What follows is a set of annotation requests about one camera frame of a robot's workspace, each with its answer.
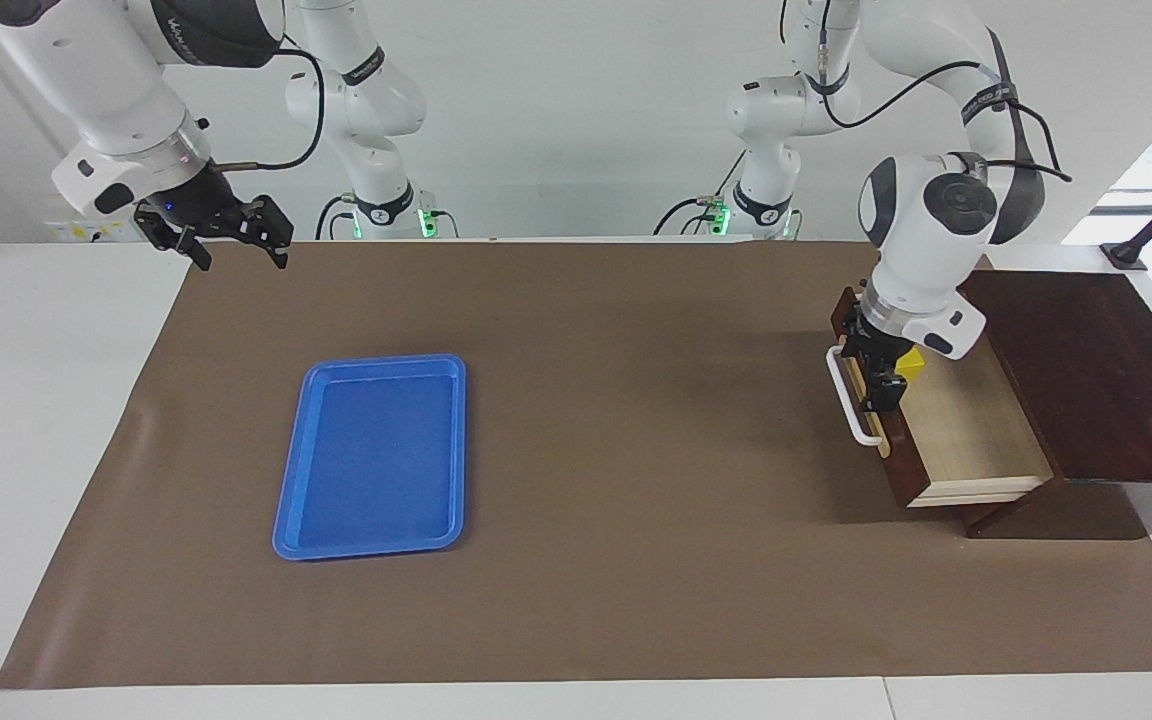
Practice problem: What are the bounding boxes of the wooden drawer with white handle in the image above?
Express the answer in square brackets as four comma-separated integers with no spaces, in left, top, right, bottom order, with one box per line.
[826,287,1055,509]

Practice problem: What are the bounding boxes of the white wall outlet box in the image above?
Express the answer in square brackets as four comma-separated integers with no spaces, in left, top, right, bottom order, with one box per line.
[43,193,142,243]

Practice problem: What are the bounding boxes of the black base cable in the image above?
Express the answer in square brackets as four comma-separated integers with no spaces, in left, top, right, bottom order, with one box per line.
[653,150,747,237]
[315,193,350,241]

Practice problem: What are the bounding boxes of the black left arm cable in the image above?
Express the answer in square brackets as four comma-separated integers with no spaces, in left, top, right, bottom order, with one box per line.
[821,0,1073,186]

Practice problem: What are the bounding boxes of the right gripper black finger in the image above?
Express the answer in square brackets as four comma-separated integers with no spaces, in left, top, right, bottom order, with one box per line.
[238,195,295,270]
[133,207,215,273]

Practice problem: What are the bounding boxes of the dark wooden cabinet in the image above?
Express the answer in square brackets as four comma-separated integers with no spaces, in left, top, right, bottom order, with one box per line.
[946,268,1152,539]

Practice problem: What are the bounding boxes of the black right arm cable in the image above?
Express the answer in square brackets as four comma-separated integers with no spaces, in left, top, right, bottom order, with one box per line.
[211,45,327,173]

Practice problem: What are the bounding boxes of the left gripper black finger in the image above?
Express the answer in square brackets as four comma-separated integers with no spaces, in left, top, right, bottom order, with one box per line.
[866,370,907,414]

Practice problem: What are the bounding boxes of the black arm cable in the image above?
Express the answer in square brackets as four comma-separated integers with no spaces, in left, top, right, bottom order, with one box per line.
[821,0,1073,186]
[211,45,327,173]

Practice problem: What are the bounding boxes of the brown table mat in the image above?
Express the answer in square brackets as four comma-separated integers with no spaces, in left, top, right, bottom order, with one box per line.
[0,238,1152,691]

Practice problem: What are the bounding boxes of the blue plastic tray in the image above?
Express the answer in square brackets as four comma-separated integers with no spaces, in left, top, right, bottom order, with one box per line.
[272,353,467,562]

